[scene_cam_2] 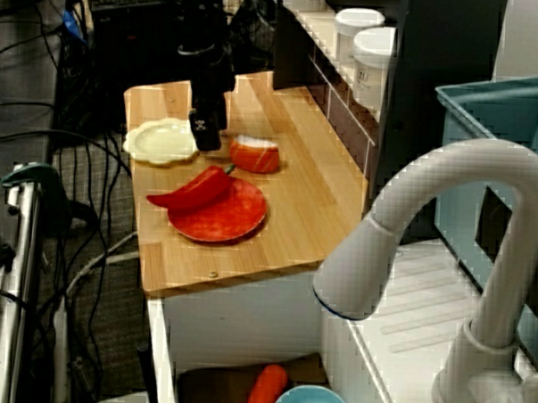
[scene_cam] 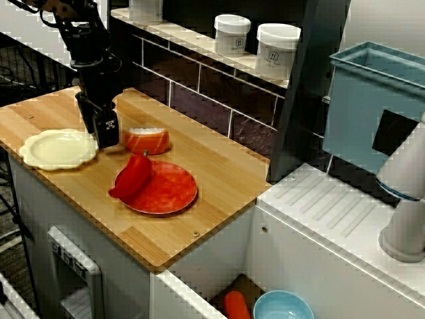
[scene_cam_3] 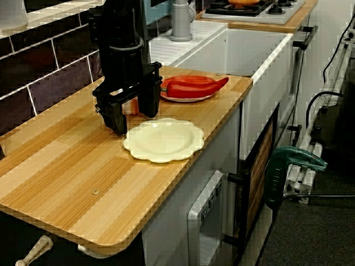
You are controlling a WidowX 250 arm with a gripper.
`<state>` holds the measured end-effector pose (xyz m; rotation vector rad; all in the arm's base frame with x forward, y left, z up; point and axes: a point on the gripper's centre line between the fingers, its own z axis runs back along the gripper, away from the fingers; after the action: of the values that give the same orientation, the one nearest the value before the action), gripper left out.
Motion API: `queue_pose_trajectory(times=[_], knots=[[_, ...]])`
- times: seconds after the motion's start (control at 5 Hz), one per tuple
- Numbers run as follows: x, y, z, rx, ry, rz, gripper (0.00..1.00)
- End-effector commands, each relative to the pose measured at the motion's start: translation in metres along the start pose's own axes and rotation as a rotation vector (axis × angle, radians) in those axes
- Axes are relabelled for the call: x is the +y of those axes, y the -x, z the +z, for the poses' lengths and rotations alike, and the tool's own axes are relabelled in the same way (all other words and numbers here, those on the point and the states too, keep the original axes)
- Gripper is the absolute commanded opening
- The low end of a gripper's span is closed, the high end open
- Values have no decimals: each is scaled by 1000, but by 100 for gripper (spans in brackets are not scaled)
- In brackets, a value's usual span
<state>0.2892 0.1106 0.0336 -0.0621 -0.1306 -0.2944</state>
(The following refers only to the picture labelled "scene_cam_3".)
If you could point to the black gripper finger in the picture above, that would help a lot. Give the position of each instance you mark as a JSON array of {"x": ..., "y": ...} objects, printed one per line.
[
  {"x": 149, "y": 102},
  {"x": 116, "y": 119}
]

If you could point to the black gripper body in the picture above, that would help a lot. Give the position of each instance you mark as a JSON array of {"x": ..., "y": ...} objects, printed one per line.
[{"x": 122, "y": 74}]

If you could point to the salmon sushi toy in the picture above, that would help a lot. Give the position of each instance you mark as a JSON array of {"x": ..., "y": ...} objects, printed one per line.
[{"x": 131, "y": 106}]

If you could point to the cream scalloped plate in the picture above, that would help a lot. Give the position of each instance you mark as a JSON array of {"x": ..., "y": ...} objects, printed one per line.
[{"x": 163, "y": 141}]

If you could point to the red round plate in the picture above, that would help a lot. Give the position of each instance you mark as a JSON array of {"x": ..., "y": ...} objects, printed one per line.
[{"x": 191, "y": 99}]

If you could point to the red pepper toy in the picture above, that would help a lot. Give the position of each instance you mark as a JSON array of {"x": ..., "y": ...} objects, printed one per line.
[{"x": 194, "y": 88}]

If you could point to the dark grey cabinet pillar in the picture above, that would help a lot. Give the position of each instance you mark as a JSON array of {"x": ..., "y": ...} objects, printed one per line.
[{"x": 147, "y": 41}]

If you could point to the grey toy faucet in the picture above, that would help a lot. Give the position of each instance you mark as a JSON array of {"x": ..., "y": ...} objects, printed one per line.
[{"x": 180, "y": 22}]

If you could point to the white toy fridge dispenser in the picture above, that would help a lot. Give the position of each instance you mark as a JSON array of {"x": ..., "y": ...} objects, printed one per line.
[{"x": 205, "y": 199}]

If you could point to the white toy kitchen sink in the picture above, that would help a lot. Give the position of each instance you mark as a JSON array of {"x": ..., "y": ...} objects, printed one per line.
[{"x": 263, "y": 97}]

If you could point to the white toy kitchen cabinet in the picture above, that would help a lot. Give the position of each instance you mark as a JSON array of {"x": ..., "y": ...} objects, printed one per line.
[{"x": 172, "y": 221}]

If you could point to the plain white container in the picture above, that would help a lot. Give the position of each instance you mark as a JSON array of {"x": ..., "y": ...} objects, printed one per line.
[{"x": 12, "y": 14}]

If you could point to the wood pattern cabinet door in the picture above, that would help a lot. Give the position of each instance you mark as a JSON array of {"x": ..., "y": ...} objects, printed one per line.
[{"x": 256, "y": 180}]

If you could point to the orange toy pot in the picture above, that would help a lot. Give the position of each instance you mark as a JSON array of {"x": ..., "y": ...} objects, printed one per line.
[{"x": 244, "y": 1}]

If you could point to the white toy stove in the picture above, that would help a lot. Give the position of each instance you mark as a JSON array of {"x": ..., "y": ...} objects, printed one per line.
[{"x": 277, "y": 18}]

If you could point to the black stove knob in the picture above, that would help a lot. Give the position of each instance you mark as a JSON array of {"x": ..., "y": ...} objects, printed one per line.
[
  {"x": 274, "y": 10},
  {"x": 285, "y": 3}
]

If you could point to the black bulky equipment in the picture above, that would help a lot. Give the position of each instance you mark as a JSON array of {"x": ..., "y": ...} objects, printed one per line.
[{"x": 341, "y": 124}]

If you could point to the cream plastic bracket lever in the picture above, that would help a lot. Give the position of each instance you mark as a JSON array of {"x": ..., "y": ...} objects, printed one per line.
[
  {"x": 91, "y": 251},
  {"x": 36, "y": 248}
]

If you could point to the aluminium frame rail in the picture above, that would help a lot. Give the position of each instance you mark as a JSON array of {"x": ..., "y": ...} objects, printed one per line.
[{"x": 298, "y": 188}]

